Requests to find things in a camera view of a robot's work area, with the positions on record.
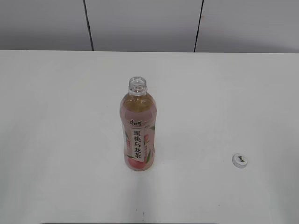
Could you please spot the pink peach tea bottle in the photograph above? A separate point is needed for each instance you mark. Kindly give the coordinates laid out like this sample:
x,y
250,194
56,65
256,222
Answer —
x,y
138,112

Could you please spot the white bottle cap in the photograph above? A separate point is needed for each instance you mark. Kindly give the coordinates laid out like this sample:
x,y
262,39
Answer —
x,y
239,160

